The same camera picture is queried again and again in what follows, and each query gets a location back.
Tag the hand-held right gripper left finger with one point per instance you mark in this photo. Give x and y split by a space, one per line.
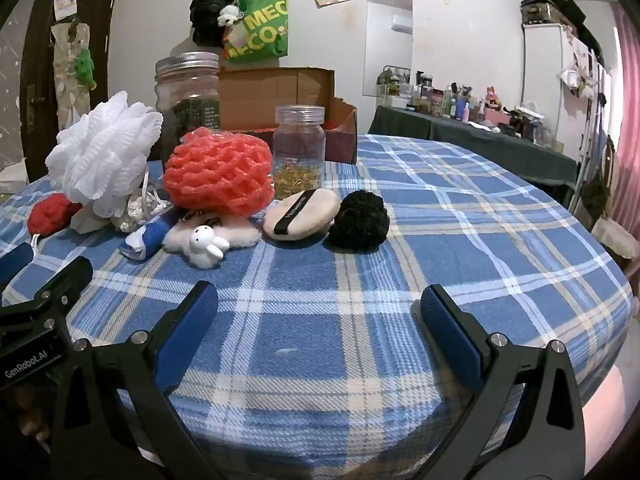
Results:
192 320

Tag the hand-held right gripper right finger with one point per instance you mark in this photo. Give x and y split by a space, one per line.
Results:
447 332

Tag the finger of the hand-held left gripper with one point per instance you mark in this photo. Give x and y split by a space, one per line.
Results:
70 275
15 260

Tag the small red crochet ball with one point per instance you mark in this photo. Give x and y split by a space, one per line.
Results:
47 212

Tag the white bunny toy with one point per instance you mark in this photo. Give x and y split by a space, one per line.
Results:
205 245

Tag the blue packet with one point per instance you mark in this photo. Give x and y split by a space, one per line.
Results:
145 235

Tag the cream crochet scrubber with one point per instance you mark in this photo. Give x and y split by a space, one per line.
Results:
137 207

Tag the white mesh bath loofah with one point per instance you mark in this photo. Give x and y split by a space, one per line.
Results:
105 155

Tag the black crochet ball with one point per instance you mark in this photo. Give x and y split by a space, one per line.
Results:
357 220

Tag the beige powder puff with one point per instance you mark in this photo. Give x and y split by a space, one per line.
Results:
300 212

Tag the coral red mesh loofah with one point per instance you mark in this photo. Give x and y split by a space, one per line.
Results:
220 170

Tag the cardboard box red inside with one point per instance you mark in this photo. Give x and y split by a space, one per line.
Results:
300 95

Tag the blue plaid blanket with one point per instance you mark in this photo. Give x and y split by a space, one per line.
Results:
350 285

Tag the dark brown door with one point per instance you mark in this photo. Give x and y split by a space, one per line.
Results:
40 110

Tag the hanging clear plastic bag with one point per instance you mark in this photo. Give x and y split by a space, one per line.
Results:
65 90

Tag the desk with dark cloth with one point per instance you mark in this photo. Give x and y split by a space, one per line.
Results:
475 147

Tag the beige cushion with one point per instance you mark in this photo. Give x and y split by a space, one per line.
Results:
615 240

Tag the small jar of yellow capsules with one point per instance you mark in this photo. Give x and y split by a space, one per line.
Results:
298 155

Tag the green plush toy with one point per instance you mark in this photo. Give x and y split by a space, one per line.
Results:
85 65

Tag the large glass jar metal lid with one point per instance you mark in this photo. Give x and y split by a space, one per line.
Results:
187 95

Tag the row of cosmetic bottles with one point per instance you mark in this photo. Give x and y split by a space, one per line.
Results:
450 102

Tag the white photo card on door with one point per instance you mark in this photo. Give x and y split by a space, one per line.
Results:
65 0

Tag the white fridge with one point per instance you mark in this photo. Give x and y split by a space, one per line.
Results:
545 70

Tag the white rack with hanging items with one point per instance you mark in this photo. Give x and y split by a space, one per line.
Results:
590 85

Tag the pink curtain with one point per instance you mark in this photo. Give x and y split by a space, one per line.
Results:
627 110

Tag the black fluffy bag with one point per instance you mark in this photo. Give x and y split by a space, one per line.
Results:
207 17

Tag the green tote bag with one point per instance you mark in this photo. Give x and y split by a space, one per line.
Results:
257 30

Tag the small panda plush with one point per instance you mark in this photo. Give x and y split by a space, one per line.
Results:
228 14

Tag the dark case on fridge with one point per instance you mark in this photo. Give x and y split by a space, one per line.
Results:
540 10

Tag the wall mirror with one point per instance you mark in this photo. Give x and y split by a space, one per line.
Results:
389 55

